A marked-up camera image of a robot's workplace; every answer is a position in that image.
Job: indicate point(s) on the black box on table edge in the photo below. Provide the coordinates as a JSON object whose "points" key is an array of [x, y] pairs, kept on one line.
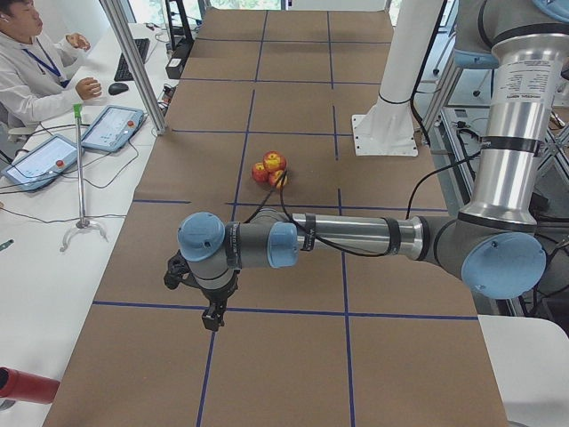
{"points": [[178, 60]]}

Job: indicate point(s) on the black computer mouse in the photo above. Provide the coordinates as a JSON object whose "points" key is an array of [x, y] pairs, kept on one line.
{"points": [[117, 88]]}

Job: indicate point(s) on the front right red yellow apple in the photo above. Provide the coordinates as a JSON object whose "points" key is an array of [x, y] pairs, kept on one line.
{"points": [[278, 179]]}

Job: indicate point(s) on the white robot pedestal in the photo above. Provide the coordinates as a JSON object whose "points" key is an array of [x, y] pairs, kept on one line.
{"points": [[387, 128]]}

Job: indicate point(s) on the aluminium frame column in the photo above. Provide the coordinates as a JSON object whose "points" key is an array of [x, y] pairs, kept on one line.
{"points": [[119, 24]]}

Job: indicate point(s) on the front left red yellow apple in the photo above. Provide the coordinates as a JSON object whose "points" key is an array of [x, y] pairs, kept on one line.
{"points": [[259, 172]]}

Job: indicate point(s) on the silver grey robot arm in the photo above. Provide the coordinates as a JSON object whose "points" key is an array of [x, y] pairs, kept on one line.
{"points": [[492, 244]]}

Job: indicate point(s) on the red yellow apple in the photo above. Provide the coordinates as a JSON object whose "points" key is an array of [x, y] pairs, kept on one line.
{"points": [[259, 172], [278, 179], [274, 161]]}

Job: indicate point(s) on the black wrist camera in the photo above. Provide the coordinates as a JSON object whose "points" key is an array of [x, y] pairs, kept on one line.
{"points": [[177, 272]]}

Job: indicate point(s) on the person in white hoodie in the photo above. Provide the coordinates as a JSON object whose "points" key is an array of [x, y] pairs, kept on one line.
{"points": [[35, 85]]}

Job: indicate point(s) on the silver stand with green tip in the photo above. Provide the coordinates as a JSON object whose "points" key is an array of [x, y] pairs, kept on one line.
{"points": [[83, 224]]}

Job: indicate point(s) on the teach pendant tablet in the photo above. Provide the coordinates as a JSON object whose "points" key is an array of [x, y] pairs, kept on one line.
{"points": [[112, 128], [42, 165]]}

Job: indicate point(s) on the near teach pendant tablet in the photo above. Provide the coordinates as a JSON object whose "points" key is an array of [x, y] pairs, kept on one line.
{"points": [[42, 165]]}

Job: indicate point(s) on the brown paper table cover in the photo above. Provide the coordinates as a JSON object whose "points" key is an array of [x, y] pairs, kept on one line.
{"points": [[336, 340]]}

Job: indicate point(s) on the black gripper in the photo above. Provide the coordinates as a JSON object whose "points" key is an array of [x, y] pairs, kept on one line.
{"points": [[216, 297]]}

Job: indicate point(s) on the red cylinder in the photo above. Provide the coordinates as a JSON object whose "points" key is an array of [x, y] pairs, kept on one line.
{"points": [[23, 386]]}

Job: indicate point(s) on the far teach pendant tablet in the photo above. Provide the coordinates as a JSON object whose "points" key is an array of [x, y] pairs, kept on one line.
{"points": [[112, 128]]}

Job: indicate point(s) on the rear red yellow apple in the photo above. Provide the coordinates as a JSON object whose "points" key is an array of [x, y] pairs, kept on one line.
{"points": [[274, 161]]}

